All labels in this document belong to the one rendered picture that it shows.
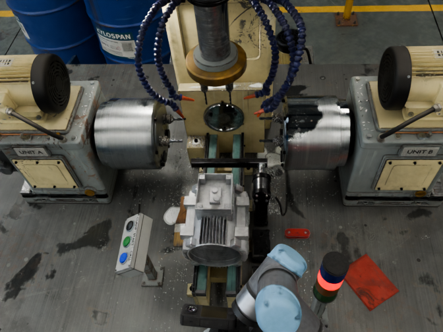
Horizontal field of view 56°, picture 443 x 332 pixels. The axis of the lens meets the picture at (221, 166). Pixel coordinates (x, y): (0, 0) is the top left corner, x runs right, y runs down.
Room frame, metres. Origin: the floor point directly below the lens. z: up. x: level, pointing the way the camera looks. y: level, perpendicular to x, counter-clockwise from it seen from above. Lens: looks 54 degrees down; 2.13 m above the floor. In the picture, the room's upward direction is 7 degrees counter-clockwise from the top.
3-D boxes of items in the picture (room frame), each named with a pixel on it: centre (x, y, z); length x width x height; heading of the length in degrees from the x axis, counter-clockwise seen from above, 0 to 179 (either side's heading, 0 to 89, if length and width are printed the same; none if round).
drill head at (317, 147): (0.89, -0.34, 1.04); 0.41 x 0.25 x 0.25; 82
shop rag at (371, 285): (0.45, -0.43, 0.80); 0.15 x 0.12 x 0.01; 25
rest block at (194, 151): (1.02, 0.09, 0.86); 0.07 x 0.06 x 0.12; 82
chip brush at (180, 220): (0.75, 0.16, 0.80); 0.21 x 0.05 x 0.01; 173
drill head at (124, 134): (0.99, 0.34, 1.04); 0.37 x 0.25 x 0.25; 82
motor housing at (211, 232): (0.60, 0.03, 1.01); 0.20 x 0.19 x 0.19; 172
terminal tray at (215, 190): (0.64, 0.03, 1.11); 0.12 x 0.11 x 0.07; 172
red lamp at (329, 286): (0.36, -0.23, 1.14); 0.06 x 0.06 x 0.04
